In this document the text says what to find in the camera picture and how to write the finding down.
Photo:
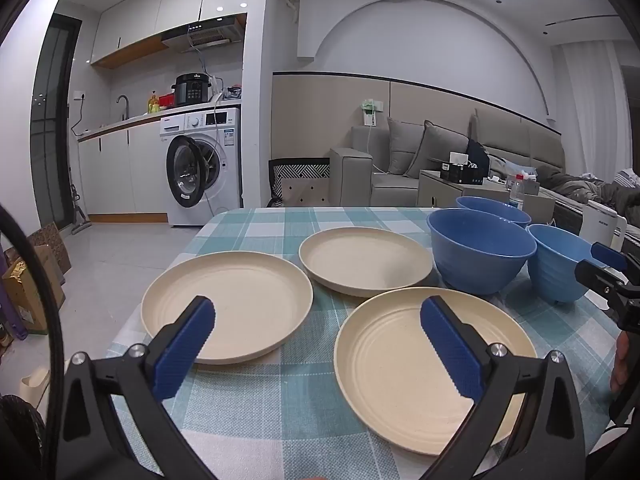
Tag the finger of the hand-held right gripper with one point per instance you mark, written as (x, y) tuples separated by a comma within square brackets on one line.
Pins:
[(607, 255), (595, 275)]

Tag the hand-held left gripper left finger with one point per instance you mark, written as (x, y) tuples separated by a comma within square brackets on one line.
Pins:
[(185, 347)]

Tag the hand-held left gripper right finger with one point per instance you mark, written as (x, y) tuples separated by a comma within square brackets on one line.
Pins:
[(450, 350)]

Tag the light blue bowl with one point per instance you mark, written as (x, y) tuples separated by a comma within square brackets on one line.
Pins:
[(555, 270)]

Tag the cream round plate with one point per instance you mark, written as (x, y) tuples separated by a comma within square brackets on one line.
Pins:
[(240, 295), (390, 360), (365, 260)]

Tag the large dark blue bowl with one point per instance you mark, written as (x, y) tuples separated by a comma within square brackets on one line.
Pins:
[(480, 260)]

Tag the person's right hand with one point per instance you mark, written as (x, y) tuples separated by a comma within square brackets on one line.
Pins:
[(622, 360)]

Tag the white electric kettle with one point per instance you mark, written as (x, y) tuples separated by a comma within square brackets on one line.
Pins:
[(600, 225)]

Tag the dark grey blanket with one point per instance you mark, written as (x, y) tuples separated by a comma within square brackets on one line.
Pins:
[(590, 187)]

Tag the clear water bottle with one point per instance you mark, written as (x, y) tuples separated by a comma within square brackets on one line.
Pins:
[(516, 192)]

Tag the teal checked tablecloth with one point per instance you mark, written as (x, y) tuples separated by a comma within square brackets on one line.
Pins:
[(300, 400)]

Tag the white curtain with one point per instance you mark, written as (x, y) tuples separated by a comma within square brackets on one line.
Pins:
[(585, 110)]

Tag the grey side cabinet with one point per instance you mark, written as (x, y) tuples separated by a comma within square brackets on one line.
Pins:
[(435, 192)]

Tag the black jacket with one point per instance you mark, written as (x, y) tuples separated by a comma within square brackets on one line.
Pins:
[(477, 160)]

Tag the brown patterned box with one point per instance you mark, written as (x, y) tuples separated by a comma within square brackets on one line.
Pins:
[(52, 245)]

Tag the black box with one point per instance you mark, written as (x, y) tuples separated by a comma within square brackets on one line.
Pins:
[(460, 174)]

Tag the upright floor cleaner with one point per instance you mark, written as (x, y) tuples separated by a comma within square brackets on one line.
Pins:
[(79, 215)]

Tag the yellow cardboard box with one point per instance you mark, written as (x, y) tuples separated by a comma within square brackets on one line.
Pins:
[(25, 290)]

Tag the white kitchen base cabinet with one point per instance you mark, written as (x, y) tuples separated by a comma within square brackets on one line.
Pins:
[(125, 175)]

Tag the grey sofa cushion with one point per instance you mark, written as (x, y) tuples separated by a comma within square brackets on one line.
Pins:
[(400, 145), (440, 150)]

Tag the patterned black white cushion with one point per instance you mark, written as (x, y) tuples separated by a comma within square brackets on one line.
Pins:
[(300, 180)]

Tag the grey sofa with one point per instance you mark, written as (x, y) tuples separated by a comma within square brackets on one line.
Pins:
[(355, 170)]

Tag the white washing machine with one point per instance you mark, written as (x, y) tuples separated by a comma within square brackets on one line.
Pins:
[(200, 125)]

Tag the yellow oil bottle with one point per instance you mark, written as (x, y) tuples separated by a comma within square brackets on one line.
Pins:
[(153, 104)]

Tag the kitchen faucet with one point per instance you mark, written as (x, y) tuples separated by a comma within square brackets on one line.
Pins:
[(125, 105)]

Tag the black pressure cooker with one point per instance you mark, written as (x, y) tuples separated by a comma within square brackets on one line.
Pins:
[(192, 90)]

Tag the dark glass door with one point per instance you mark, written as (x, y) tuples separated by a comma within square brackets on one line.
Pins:
[(52, 125)]

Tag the kitchen range hood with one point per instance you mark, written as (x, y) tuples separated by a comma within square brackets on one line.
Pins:
[(205, 35)]

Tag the green wall charger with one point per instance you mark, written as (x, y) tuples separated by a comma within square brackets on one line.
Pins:
[(370, 112)]

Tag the white wall cabinets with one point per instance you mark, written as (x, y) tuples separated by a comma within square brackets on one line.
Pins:
[(175, 5)]

